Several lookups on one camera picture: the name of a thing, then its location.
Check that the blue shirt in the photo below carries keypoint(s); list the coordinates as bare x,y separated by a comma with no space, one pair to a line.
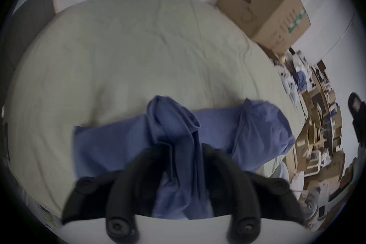
183,151

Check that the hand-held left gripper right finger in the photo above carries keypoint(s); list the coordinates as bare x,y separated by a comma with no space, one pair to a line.
231,185

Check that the brown cardboard carton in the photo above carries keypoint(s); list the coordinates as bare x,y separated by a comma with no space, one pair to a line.
264,9

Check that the pile of cardboard boxes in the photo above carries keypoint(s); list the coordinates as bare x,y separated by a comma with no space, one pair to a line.
317,137

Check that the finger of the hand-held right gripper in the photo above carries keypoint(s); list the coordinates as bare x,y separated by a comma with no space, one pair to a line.
357,117

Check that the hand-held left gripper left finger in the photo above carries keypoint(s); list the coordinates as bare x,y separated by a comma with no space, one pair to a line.
125,191

